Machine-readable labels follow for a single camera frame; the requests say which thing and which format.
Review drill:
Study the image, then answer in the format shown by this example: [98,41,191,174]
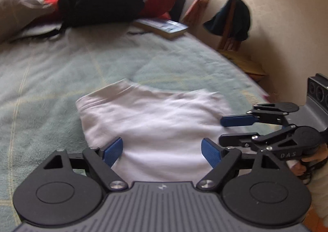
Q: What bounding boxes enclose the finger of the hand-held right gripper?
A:
[219,124,298,152]
[220,102,289,128]

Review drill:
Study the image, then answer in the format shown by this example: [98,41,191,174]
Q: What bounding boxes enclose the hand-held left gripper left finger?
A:
[43,136,129,192]

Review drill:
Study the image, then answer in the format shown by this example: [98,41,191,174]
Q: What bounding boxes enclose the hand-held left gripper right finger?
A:
[196,138,280,192]

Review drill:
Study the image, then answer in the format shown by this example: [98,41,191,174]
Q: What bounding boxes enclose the white printed t-shirt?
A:
[75,78,257,184]

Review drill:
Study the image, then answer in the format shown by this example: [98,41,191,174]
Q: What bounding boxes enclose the person's right hand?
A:
[290,143,328,176]

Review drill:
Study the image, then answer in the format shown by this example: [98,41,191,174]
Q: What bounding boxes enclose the wooden chair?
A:
[217,0,267,82]

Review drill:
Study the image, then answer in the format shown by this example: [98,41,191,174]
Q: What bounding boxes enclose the green checked bed blanket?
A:
[0,25,271,232]

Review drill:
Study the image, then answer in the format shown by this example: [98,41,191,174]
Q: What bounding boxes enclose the paperback book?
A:
[133,17,190,41]

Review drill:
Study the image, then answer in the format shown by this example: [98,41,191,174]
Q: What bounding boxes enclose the white folded cloth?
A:
[12,23,64,41]

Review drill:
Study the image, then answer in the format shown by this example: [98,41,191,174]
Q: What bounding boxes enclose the grey-green pillow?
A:
[0,0,56,43]

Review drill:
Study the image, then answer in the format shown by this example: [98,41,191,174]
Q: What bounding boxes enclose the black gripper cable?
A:
[299,160,324,182]

